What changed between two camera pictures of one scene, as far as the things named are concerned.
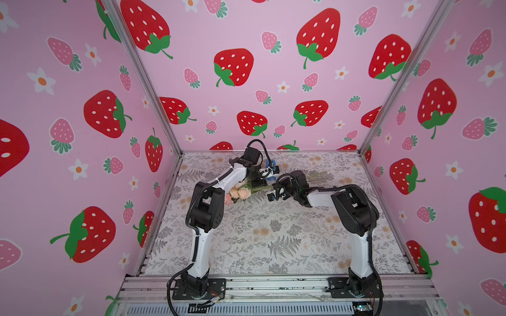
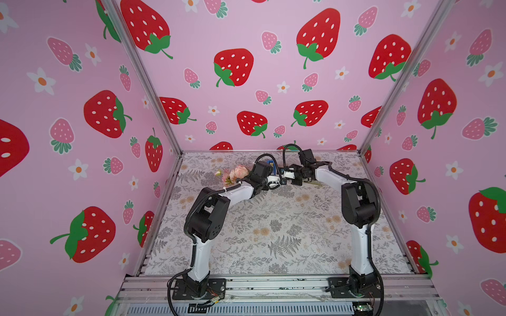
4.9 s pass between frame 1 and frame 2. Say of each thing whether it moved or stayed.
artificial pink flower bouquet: moved
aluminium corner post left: stayed
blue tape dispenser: stayed
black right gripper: moved
